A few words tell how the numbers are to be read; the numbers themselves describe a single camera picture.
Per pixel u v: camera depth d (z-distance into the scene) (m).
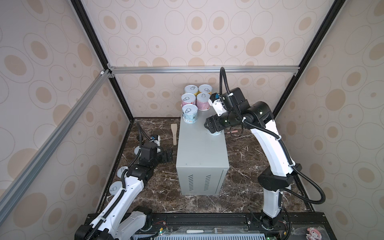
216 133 0.66
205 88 0.79
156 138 0.69
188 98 0.74
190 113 0.67
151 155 0.59
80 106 0.68
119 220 0.44
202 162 0.58
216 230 0.71
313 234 0.69
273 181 0.49
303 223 0.75
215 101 0.57
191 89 0.80
